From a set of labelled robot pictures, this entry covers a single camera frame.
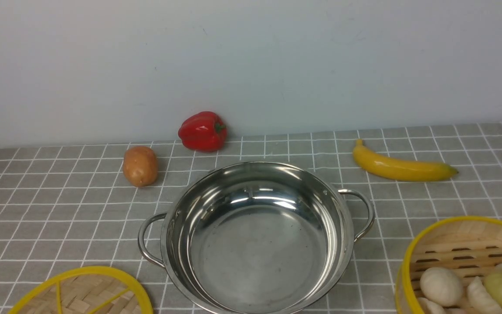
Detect white dumpling centre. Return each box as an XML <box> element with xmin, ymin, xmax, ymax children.
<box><xmin>466</xmin><ymin>276</ymin><xmax>502</xmax><ymax>314</ymax></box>

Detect brown potato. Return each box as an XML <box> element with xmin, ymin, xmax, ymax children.
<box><xmin>123</xmin><ymin>146</ymin><xmax>159</xmax><ymax>188</ymax></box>

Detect stainless steel pot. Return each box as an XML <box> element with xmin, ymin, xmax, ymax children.
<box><xmin>138</xmin><ymin>161</ymin><xmax>375</xmax><ymax>314</ymax></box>

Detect grey checked tablecloth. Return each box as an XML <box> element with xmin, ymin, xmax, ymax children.
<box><xmin>0</xmin><ymin>123</ymin><xmax>502</xmax><ymax>314</ymax></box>

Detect yellow banana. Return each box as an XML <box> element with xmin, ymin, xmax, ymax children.
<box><xmin>352</xmin><ymin>139</ymin><xmax>459</xmax><ymax>181</ymax></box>

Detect white dumpling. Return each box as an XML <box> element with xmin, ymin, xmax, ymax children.
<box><xmin>466</xmin><ymin>276</ymin><xmax>502</xmax><ymax>314</ymax></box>
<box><xmin>417</xmin><ymin>297</ymin><xmax>446</xmax><ymax>314</ymax></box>

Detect white round bun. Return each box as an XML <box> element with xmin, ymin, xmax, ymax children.
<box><xmin>420</xmin><ymin>267</ymin><xmax>464</xmax><ymax>307</ymax></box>

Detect yellow-rimmed woven bamboo lid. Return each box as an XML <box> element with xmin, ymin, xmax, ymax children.
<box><xmin>9</xmin><ymin>266</ymin><xmax>154</xmax><ymax>314</ymax></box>

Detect white dumpling at left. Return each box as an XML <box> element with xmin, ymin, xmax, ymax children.
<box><xmin>417</xmin><ymin>297</ymin><xmax>446</xmax><ymax>314</ymax></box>

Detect red bell pepper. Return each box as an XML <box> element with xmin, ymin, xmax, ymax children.
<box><xmin>178</xmin><ymin>111</ymin><xmax>227</xmax><ymax>153</ymax></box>

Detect yellow-rimmed bamboo steamer basket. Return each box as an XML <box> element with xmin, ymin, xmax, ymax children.
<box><xmin>395</xmin><ymin>216</ymin><xmax>502</xmax><ymax>314</ymax></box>

